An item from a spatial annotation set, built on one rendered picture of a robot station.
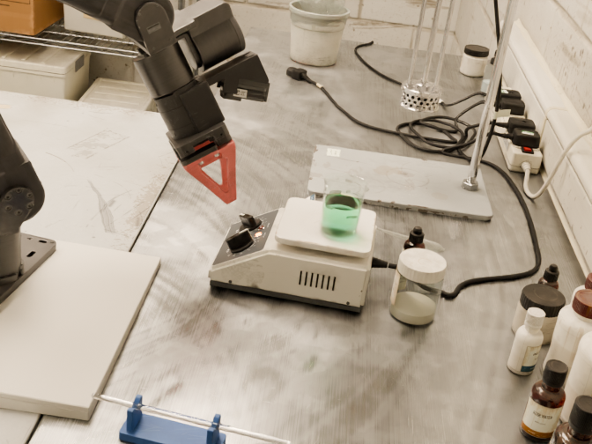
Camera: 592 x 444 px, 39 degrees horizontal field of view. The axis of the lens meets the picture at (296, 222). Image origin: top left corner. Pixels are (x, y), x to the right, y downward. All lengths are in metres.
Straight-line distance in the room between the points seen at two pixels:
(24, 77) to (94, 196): 2.06
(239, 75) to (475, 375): 0.45
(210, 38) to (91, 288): 0.33
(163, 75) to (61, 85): 2.30
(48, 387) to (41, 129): 0.72
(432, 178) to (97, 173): 0.56
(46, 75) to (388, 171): 2.04
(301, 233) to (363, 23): 2.44
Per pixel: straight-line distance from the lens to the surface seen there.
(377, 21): 3.42
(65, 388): 0.88
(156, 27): 0.95
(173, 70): 0.99
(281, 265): 1.03
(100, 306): 1.01
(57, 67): 3.25
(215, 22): 1.00
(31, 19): 3.22
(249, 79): 1.01
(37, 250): 1.10
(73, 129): 1.52
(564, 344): 1.00
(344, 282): 1.03
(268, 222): 1.11
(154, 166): 1.38
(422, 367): 0.99
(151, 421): 0.86
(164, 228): 1.20
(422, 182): 1.42
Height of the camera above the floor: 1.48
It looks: 28 degrees down
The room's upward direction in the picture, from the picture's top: 7 degrees clockwise
